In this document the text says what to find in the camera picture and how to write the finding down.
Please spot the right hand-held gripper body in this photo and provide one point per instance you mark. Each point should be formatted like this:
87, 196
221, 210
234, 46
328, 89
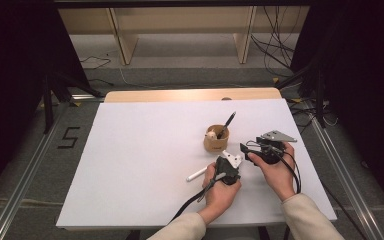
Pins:
271, 151

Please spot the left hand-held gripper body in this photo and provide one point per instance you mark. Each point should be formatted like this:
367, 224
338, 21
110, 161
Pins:
228, 166

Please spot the tan paper pen holder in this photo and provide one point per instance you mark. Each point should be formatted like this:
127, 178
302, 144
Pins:
215, 145

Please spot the black ballpoint pen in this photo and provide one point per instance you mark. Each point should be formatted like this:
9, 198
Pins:
228, 121

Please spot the thin white pen blue ends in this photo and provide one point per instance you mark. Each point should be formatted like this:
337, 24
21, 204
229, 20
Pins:
195, 174

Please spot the thick white marker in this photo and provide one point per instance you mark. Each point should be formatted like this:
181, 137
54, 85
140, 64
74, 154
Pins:
211, 135

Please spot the person's right hand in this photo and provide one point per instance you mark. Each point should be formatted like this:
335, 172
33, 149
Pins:
278, 176

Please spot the person's left hand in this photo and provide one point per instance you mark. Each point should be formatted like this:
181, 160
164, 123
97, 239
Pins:
220, 196

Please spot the black tripod stand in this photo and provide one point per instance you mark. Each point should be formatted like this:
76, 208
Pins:
319, 96
48, 103

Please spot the light wooden table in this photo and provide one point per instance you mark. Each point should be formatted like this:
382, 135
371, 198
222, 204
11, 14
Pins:
180, 95

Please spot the white table cover sheet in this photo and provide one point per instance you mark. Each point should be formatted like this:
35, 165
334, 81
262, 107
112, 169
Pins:
140, 150

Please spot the dark curtain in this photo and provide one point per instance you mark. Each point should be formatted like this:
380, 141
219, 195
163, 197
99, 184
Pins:
13, 83
363, 83

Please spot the light wooden shelf unit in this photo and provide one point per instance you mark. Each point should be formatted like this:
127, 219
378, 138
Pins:
180, 20

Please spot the metal floor rail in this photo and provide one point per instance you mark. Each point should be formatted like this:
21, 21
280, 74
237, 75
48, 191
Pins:
343, 173
23, 180

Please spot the black overhead frame bar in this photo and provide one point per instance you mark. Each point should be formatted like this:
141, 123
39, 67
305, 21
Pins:
180, 3

